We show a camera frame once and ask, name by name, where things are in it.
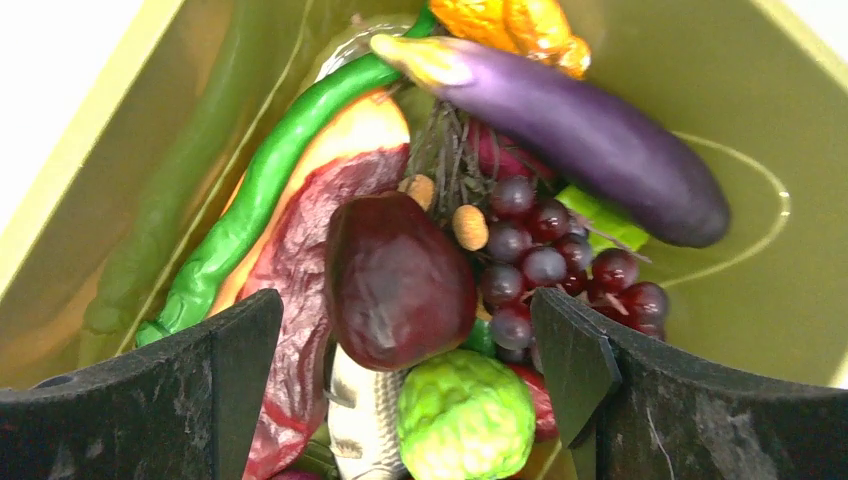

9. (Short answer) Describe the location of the halved fig piece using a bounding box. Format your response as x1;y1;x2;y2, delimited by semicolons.
211;88;410;479

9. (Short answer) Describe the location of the green long bean pod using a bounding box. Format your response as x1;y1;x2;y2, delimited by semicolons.
134;5;439;349

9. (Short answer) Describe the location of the red chili pepper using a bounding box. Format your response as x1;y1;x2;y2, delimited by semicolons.
508;364;559;443

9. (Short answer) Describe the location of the white garlic bulb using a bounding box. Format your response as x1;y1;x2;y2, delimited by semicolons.
325;345;408;479

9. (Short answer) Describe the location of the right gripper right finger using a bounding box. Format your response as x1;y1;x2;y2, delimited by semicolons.
531;288;847;479

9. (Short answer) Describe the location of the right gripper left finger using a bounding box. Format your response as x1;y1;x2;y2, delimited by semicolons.
1;289;283;479

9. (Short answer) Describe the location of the dark red grape bunch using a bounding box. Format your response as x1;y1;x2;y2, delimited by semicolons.
480;176;670;364

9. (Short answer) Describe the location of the olive green plastic bin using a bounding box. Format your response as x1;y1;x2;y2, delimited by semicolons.
0;0;848;480

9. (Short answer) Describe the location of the orange pumpkin piece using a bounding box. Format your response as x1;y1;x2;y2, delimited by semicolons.
428;0;591;80

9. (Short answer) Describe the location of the purple eggplant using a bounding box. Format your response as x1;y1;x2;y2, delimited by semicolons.
369;34;731;248

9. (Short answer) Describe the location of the green custard apple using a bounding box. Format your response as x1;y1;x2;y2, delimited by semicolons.
397;349;536;480

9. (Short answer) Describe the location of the brown longan cluster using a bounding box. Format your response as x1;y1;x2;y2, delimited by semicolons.
397;174;490;252

